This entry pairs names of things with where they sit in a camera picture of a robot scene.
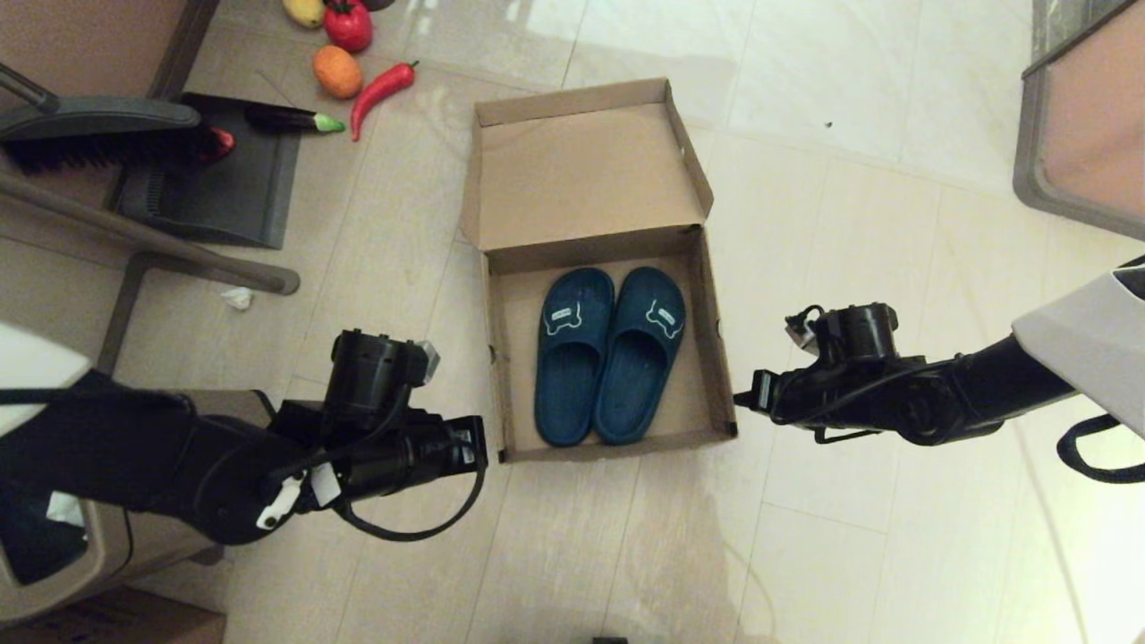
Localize orange toy fruit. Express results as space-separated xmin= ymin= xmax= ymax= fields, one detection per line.
xmin=313 ymin=45 xmax=365 ymax=100

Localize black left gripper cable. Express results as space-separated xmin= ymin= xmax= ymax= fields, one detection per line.
xmin=335 ymin=461 xmax=488 ymax=543

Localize brown metal pole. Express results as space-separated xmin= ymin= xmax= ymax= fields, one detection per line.
xmin=0 ymin=170 xmax=302 ymax=297

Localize dark purple toy eggplant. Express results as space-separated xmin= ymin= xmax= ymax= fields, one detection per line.
xmin=246 ymin=105 xmax=348 ymax=136

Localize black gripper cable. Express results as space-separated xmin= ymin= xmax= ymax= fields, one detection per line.
xmin=810 ymin=426 xmax=895 ymax=446
xmin=335 ymin=461 xmax=488 ymax=543

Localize thick black cable loop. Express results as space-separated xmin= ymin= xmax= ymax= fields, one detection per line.
xmin=1057 ymin=414 xmax=1145 ymax=485

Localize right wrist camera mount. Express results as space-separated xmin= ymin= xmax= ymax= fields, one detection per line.
xmin=785 ymin=302 xmax=900 ymax=363

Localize dark teal rubber slipper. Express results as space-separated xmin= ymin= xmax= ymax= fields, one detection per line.
xmin=593 ymin=266 xmax=688 ymax=446
xmin=534 ymin=267 xmax=616 ymax=448

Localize brown table grey legs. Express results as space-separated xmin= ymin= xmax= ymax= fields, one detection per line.
xmin=0 ymin=0 xmax=225 ymax=387

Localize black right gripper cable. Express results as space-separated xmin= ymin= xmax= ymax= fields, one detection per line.
xmin=810 ymin=426 xmax=895 ymax=446

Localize red toy tomato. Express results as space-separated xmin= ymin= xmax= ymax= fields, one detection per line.
xmin=324 ymin=0 xmax=375 ymax=55

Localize brown plastic trash bin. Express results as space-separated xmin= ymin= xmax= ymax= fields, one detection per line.
xmin=0 ymin=389 xmax=278 ymax=625

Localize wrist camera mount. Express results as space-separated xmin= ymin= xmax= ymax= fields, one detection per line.
xmin=322 ymin=329 xmax=441 ymax=430
xmin=785 ymin=302 xmax=900 ymax=363

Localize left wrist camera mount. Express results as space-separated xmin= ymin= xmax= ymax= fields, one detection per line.
xmin=322 ymin=329 xmax=441 ymax=430

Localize black broom brush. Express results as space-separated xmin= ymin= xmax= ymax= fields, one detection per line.
xmin=0 ymin=63 xmax=220 ymax=175

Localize red toy chili pepper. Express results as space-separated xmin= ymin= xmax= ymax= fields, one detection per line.
xmin=351 ymin=61 xmax=420 ymax=143

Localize brown cardboard shoe box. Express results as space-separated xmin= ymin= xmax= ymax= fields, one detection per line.
xmin=459 ymin=78 xmax=739 ymax=463

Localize dark grey dustpan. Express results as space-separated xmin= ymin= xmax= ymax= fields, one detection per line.
xmin=109 ymin=92 xmax=303 ymax=251

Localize brown table grey rim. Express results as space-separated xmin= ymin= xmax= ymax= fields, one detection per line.
xmin=1011 ymin=0 xmax=1145 ymax=242

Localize black trash bag liner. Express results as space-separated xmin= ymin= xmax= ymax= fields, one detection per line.
xmin=0 ymin=483 xmax=90 ymax=587

